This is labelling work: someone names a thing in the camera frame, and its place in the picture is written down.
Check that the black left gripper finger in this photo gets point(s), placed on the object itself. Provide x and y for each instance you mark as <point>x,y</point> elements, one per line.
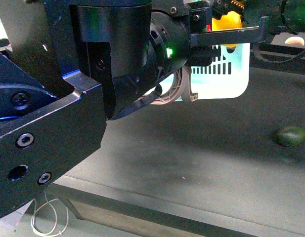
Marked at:
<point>233,36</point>

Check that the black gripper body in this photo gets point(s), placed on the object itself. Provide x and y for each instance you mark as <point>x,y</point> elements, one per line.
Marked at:
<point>202,12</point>

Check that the yellow mango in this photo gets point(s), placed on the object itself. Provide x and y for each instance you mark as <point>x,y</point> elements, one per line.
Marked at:
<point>230,21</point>

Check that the light blue plastic basket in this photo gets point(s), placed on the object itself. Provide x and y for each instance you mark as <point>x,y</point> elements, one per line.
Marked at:
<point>226,77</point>

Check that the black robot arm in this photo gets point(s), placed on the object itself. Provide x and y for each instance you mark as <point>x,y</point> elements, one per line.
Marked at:
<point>72,65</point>

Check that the pink peach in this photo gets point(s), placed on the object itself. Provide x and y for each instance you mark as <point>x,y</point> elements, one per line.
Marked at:
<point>295,41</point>

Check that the green avocado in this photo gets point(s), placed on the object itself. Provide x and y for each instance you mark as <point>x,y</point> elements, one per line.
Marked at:
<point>290,136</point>

